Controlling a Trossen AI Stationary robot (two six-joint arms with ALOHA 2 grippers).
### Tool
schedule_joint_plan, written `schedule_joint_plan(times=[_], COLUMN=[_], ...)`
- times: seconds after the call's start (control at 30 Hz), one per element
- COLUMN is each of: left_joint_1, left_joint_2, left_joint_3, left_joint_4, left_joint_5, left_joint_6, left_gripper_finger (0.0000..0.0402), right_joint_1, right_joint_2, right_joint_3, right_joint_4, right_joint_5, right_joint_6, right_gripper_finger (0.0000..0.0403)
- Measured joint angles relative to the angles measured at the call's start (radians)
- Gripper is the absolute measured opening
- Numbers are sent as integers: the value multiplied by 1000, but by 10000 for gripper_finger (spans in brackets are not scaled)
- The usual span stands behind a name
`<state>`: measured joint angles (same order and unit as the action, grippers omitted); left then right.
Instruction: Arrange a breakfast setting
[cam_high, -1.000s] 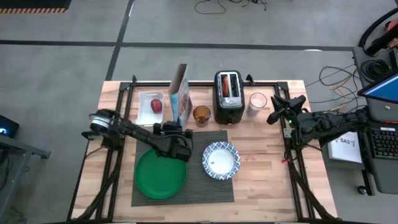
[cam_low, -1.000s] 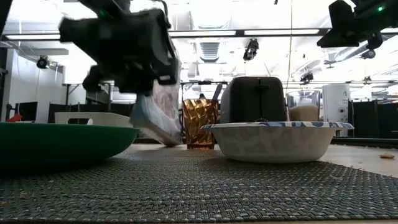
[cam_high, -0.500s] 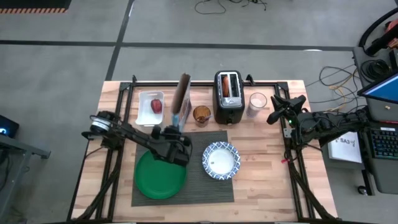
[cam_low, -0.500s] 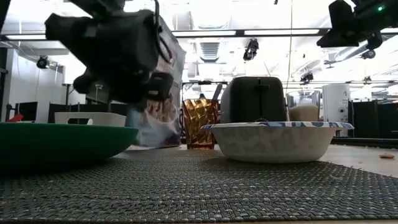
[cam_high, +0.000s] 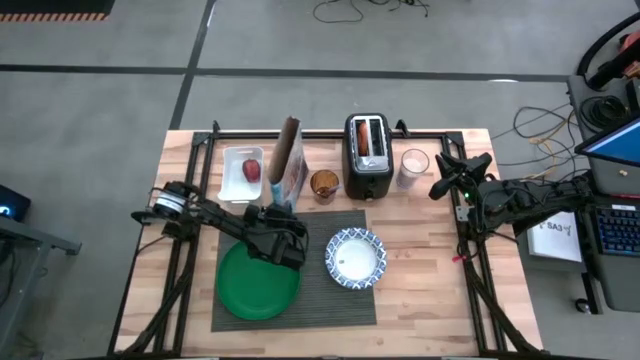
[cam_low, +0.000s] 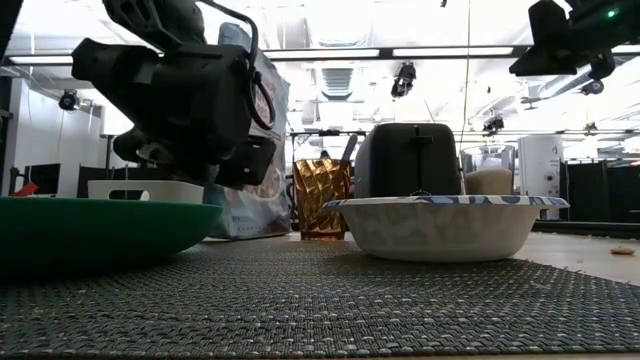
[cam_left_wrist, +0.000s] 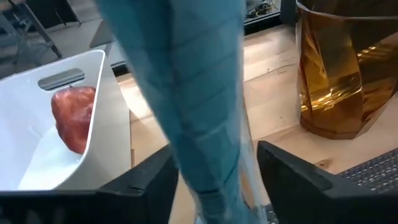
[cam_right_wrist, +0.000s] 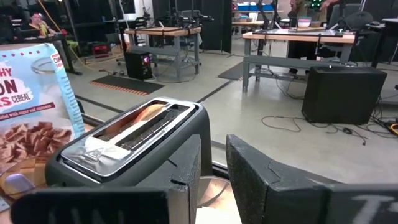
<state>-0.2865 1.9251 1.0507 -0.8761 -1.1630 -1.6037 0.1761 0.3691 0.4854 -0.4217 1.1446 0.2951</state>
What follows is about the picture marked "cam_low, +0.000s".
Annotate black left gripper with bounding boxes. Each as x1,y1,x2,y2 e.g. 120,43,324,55
71,37,278,190

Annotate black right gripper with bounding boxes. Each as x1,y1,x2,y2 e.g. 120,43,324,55
508,0,640,81

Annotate cinnamon squares cereal box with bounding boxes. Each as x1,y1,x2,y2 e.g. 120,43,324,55
202,22,292,240

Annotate green plate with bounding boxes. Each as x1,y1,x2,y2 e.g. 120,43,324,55
0,195,225,274

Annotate blue patterned paper bowl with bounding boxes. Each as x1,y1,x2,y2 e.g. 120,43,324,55
322,194,571,264

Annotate white plastic tray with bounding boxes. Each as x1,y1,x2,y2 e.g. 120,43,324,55
87,179,205,205

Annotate amber faceted glass tumbler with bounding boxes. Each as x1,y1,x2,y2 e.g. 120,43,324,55
292,158,352,242

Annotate black room partition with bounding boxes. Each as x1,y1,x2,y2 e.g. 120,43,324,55
559,159,640,224

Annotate clear glass of milk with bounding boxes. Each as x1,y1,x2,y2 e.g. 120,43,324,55
459,143,517,197

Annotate black monitor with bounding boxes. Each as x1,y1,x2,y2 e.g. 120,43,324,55
24,163,62,196

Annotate grey woven placemat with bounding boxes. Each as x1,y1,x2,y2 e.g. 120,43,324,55
0,239,640,359

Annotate black toaster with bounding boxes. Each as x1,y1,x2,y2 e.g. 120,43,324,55
353,122,462,199

